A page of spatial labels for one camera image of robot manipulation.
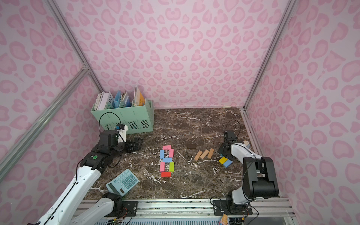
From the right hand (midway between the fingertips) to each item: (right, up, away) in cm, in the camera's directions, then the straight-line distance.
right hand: (224, 151), depth 93 cm
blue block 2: (+1, -7, -5) cm, 8 cm away
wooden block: (-17, -3, -1) cm, 18 cm away
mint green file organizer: (-56, +21, -1) cm, 60 cm away
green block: (-34, -9, -5) cm, 36 cm away
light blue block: (-37, -5, -2) cm, 38 cm away
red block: (-36, -12, -9) cm, 39 cm away
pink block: (-35, -2, -1) cm, 35 cm away
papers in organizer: (-78, +33, -3) cm, 85 cm away
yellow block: (-2, -5, -4) cm, 7 cm away
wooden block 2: (-13, -2, -1) cm, 13 cm away
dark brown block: (-21, +2, +4) cm, 22 cm away
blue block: (-41, -2, -1) cm, 41 cm away
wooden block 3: (-9, -1, 0) cm, 9 cm away
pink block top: (-38, +2, +2) cm, 38 cm away
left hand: (-52, +10, -17) cm, 56 cm away
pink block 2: (-40, -9, -6) cm, 41 cm away
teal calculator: (-61, -15, -13) cm, 64 cm away
